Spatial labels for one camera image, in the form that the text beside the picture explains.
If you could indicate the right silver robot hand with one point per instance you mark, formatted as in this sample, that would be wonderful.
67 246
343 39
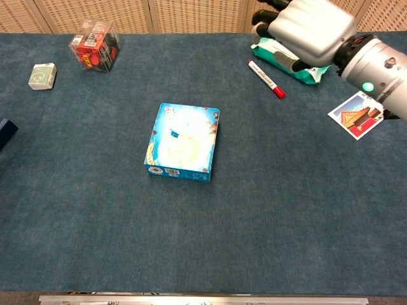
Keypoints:
311 28

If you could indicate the blue cookie snack box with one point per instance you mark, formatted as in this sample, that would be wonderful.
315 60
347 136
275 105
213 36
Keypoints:
190 152

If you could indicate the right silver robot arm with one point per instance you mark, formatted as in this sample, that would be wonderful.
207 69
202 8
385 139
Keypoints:
375 63

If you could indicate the clear box with red contents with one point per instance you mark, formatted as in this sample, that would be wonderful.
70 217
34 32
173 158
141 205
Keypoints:
95 47

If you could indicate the small pale green box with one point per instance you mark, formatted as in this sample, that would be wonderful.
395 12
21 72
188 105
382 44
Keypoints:
42 76

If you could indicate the dark blue box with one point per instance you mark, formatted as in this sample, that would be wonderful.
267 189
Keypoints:
6 133

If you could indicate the green wet wipes pack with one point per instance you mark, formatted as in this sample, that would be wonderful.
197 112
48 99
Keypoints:
267 52

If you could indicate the white marker with red cap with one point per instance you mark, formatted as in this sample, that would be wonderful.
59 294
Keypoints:
266 79

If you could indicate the postcard with red palace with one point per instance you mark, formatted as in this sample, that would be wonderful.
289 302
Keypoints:
356 117

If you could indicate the wicker folding screen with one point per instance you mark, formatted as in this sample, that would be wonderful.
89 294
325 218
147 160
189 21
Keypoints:
197 16

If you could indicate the blue felt table cover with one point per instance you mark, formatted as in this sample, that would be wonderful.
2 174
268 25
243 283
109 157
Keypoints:
127 222

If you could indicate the aluminium table edge rail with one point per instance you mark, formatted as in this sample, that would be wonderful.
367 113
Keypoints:
203 300

